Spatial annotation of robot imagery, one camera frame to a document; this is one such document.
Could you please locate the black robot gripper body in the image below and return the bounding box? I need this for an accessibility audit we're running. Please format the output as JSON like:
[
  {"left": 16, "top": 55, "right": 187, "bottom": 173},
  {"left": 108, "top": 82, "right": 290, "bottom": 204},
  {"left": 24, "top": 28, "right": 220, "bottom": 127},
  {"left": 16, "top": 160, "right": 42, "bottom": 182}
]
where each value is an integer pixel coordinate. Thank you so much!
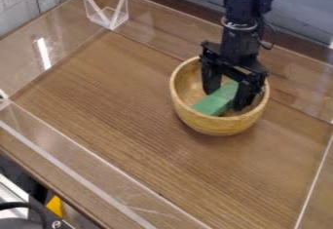
[{"left": 199, "top": 18, "right": 267, "bottom": 83}]

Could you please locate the brown wooden bowl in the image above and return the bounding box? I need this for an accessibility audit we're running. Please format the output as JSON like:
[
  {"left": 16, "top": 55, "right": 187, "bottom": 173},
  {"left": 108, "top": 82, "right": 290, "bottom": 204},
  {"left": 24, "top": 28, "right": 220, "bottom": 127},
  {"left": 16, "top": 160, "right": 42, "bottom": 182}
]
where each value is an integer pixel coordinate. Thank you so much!
[{"left": 168, "top": 57, "right": 270, "bottom": 136}]

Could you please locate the clear acrylic front wall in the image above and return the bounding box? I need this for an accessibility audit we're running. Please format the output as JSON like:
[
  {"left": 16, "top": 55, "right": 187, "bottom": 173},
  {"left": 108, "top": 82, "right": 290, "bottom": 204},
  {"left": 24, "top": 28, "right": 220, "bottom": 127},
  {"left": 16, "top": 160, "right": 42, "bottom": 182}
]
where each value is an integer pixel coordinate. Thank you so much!
[{"left": 0, "top": 99, "right": 211, "bottom": 229}]

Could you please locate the clear acrylic corner bracket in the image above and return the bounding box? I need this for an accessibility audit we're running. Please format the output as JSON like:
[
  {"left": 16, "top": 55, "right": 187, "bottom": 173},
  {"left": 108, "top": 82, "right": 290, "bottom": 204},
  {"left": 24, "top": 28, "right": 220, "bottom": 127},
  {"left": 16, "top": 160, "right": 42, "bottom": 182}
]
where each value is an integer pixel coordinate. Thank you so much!
[{"left": 82, "top": 0, "right": 128, "bottom": 30}]

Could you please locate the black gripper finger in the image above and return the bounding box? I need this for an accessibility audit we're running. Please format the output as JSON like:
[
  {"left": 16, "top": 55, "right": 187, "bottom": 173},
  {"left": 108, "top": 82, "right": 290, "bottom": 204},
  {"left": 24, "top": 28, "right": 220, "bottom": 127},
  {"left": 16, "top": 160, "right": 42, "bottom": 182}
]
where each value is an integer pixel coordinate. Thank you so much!
[
  {"left": 201, "top": 60, "right": 220, "bottom": 95},
  {"left": 232, "top": 80, "right": 264, "bottom": 111}
]

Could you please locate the green rectangular block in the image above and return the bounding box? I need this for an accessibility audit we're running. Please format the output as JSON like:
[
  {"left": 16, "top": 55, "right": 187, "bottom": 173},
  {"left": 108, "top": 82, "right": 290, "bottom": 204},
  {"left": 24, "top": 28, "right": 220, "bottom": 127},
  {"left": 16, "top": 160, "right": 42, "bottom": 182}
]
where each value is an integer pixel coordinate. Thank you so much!
[{"left": 192, "top": 81, "right": 238, "bottom": 116}]

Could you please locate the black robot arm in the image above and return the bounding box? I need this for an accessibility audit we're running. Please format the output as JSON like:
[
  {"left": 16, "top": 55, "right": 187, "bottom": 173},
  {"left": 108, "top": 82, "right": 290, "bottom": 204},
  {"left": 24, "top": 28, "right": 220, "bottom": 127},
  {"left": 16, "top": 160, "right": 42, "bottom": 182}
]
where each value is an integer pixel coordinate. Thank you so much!
[{"left": 199, "top": 0, "right": 274, "bottom": 111}]

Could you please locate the black cable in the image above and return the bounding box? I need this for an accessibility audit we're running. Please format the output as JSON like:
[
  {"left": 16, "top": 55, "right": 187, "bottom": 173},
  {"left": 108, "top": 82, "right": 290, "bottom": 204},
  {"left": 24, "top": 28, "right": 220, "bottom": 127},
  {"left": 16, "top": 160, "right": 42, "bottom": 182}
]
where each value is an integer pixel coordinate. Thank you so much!
[{"left": 0, "top": 201, "right": 46, "bottom": 229}]

